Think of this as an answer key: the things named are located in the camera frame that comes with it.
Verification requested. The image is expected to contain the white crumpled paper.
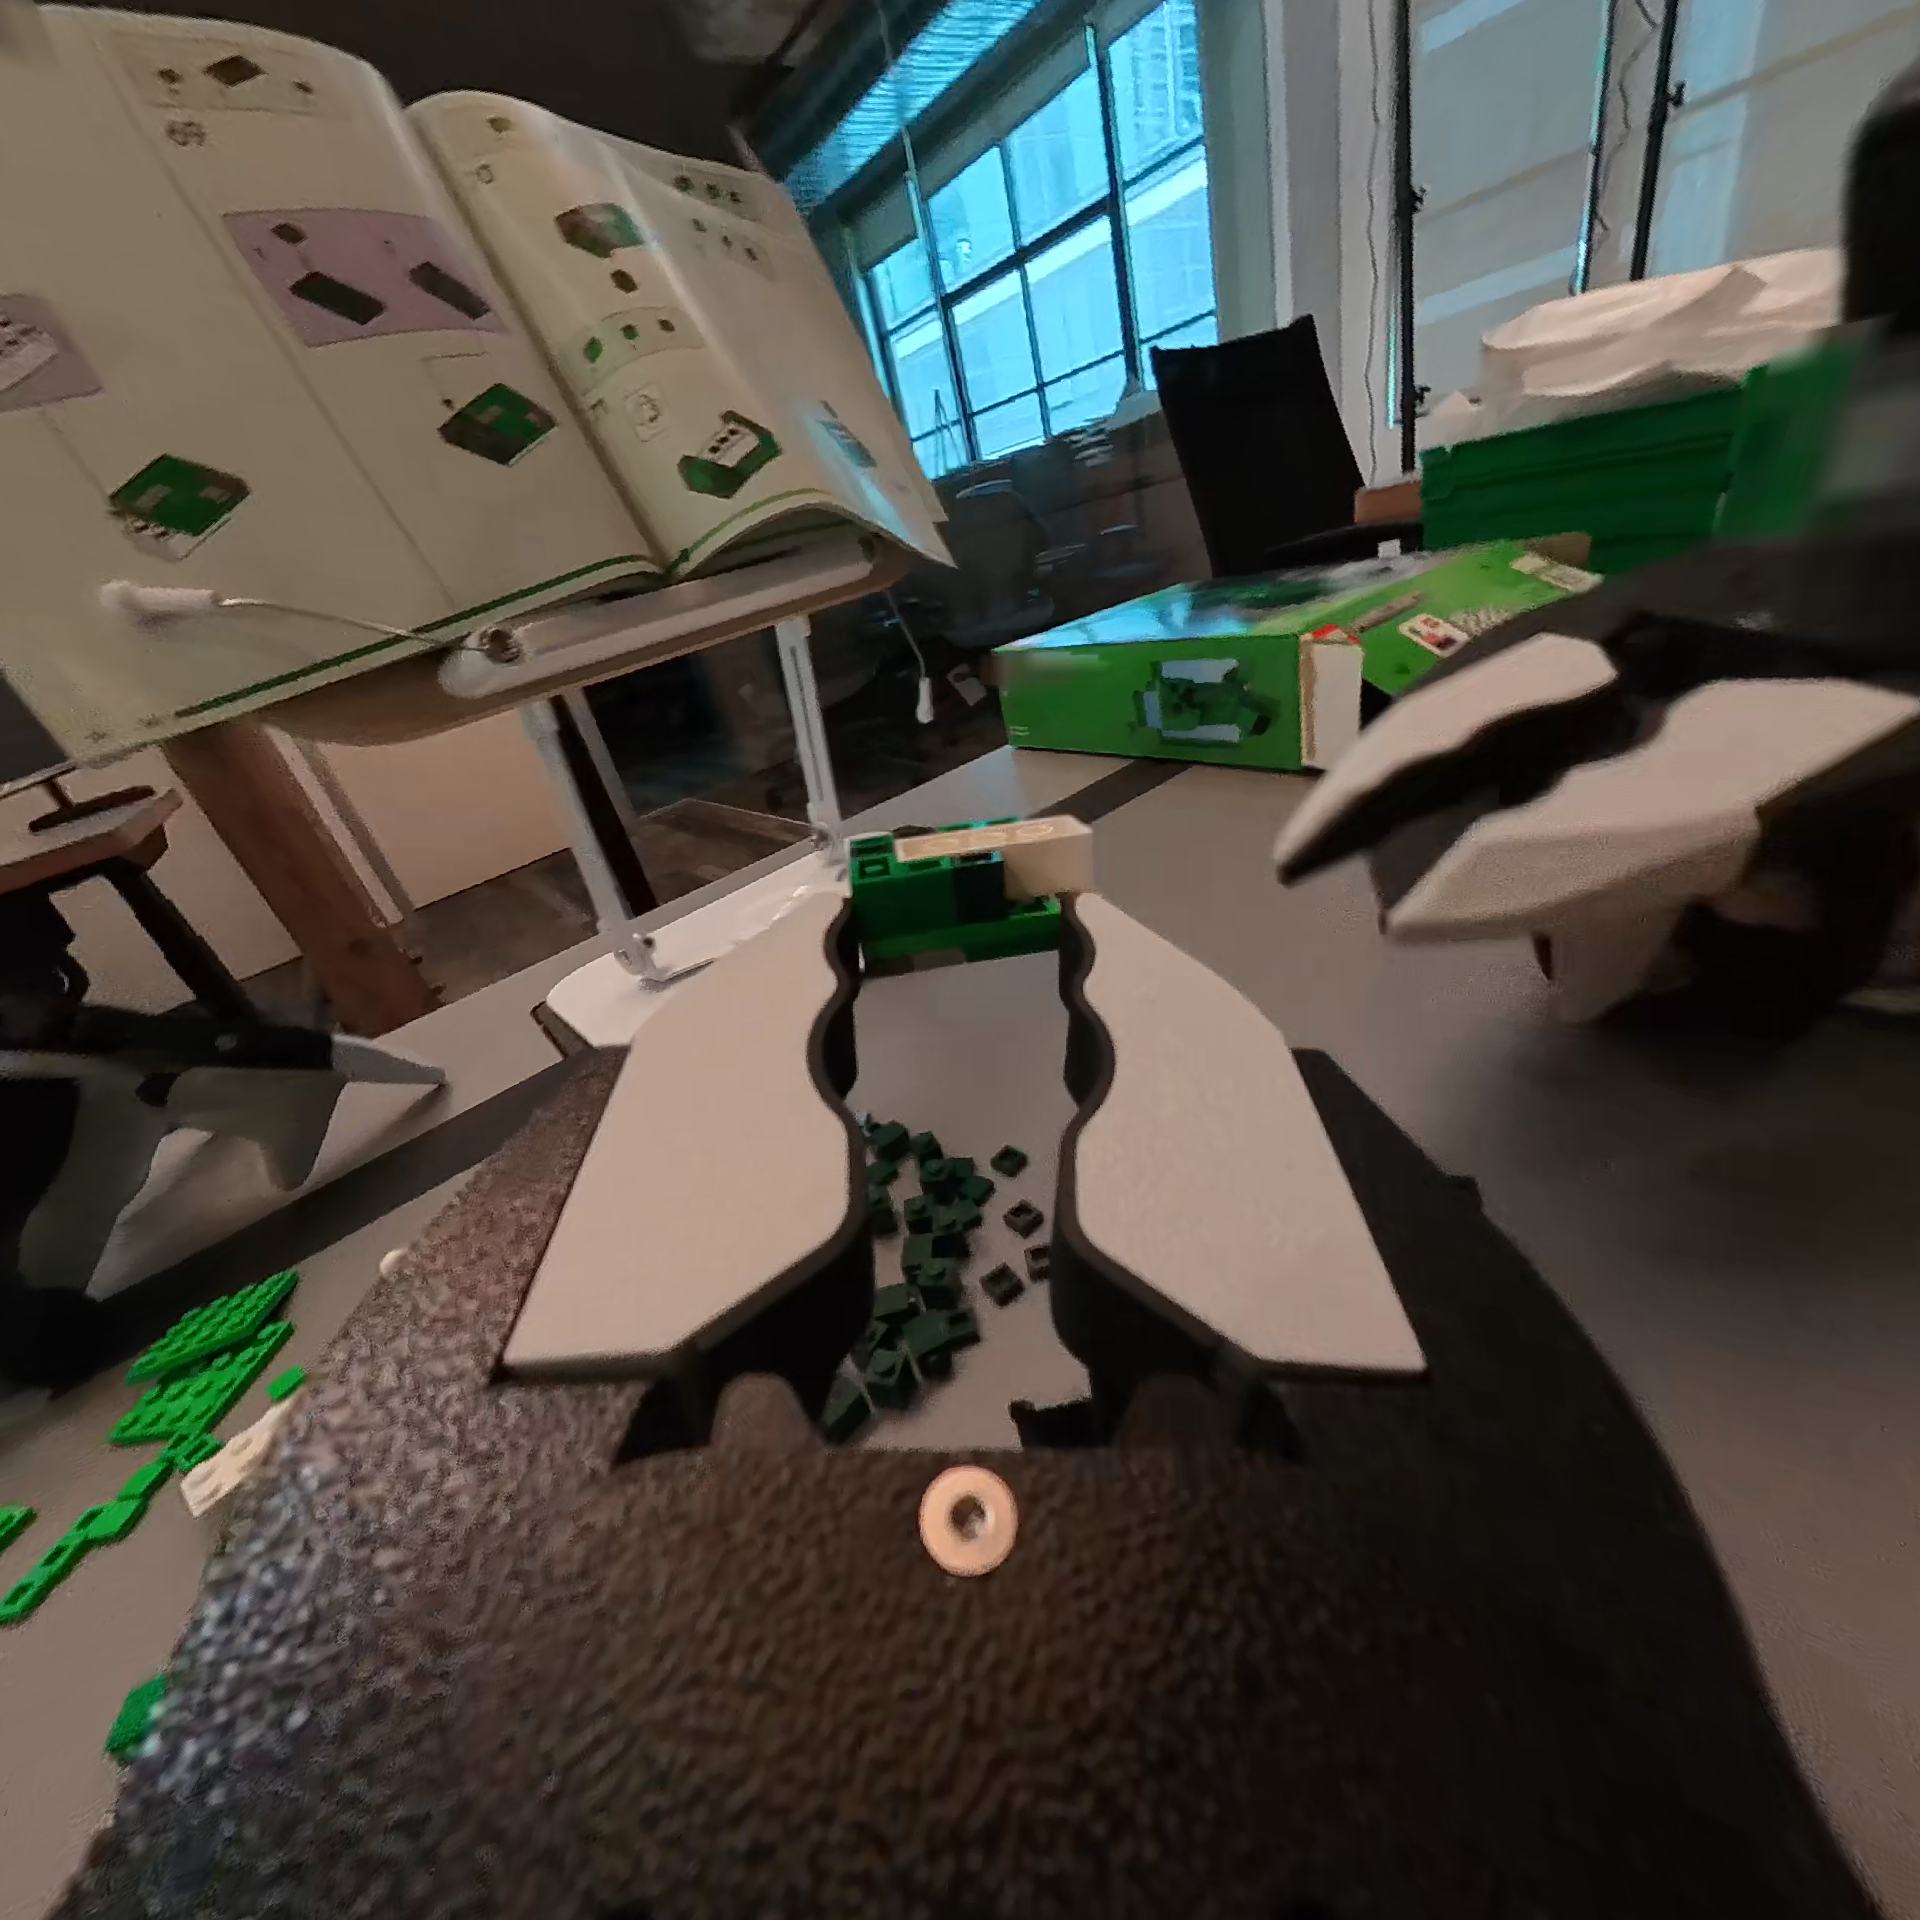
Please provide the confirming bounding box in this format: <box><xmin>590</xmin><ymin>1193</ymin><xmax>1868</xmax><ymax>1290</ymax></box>
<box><xmin>1477</xmin><ymin>247</ymin><xmax>1853</xmax><ymax>437</ymax></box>

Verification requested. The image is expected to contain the green plastic crate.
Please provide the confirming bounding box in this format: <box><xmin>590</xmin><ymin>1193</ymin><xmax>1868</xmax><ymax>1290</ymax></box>
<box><xmin>1416</xmin><ymin>351</ymin><xmax>1862</xmax><ymax>578</ymax></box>

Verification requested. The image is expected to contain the book stand cord with toggle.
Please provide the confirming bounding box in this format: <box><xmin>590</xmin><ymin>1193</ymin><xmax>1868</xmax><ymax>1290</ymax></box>
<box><xmin>95</xmin><ymin>577</ymin><xmax>528</xmax><ymax>665</ymax></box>

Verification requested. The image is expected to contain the green lego set box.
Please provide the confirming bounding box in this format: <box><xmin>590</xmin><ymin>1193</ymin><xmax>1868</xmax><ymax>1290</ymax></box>
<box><xmin>990</xmin><ymin>538</ymin><xmax>1607</xmax><ymax>774</ymax></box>

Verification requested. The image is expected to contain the pile of dark green lego pieces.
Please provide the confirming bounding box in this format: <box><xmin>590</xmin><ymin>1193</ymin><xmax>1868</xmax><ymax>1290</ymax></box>
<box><xmin>823</xmin><ymin>1111</ymin><xmax>1059</xmax><ymax>1442</ymax></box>

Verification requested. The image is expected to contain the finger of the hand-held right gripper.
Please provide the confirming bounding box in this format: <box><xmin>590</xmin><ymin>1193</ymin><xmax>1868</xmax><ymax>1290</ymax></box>
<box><xmin>1376</xmin><ymin>682</ymin><xmax>1883</xmax><ymax>1028</ymax></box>
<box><xmin>1270</xmin><ymin>634</ymin><xmax>1624</xmax><ymax>887</ymax></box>

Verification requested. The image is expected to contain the pile of bright green lego pieces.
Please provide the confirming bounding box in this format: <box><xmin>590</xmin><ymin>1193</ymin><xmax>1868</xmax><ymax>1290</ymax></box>
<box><xmin>0</xmin><ymin>1267</ymin><xmax>309</xmax><ymax>1764</ymax></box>

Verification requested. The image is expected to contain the black office chair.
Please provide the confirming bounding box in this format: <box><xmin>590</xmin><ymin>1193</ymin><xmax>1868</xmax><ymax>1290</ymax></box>
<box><xmin>1148</xmin><ymin>315</ymin><xmax>1420</xmax><ymax>578</ymax></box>

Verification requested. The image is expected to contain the white lego brick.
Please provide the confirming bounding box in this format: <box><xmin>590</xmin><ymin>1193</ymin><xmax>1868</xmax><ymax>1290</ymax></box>
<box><xmin>180</xmin><ymin>1407</ymin><xmax>291</xmax><ymax>1514</ymax></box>

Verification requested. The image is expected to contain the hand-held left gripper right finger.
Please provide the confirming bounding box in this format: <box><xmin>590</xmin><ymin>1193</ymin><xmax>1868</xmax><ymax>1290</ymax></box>
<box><xmin>1047</xmin><ymin>892</ymin><xmax>1430</xmax><ymax>1379</ymax></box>

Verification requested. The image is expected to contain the lego instruction booklet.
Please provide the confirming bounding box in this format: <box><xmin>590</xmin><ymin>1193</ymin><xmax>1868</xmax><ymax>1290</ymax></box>
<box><xmin>0</xmin><ymin>0</ymin><xmax>958</xmax><ymax>769</ymax></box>

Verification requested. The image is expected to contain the green and white lego assembly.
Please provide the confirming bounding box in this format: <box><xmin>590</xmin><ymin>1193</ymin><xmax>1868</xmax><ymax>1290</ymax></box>
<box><xmin>848</xmin><ymin>814</ymin><xmax>1094</xmax><ymax>969</ymax></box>

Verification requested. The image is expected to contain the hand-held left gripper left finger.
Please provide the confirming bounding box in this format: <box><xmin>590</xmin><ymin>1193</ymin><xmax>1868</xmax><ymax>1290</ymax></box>
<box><xmin>499</xmin><ymin>897</ymin><xmax>880</xmax><ymax>1386</ymax></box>

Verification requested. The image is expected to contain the white hanging cable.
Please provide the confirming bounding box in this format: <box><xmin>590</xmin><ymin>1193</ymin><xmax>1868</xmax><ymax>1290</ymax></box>
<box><xmin>895</xmin><ymin>119</ymin><xmax>950</xmax><ymax>725</ymax></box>

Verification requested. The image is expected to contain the wooden side table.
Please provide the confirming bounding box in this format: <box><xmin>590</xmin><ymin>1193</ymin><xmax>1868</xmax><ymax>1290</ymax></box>
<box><xmin>0</xmin><ymin>705</ymin><xmax>444</xmax><ymax>1037</ymax></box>

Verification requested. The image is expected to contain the wooden and white book stand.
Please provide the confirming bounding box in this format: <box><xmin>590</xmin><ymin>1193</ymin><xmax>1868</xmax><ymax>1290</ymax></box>
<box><xmin>256</xmin><ymin>517</ymin><xmax>940</xmax><ymax>1052</ymax></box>

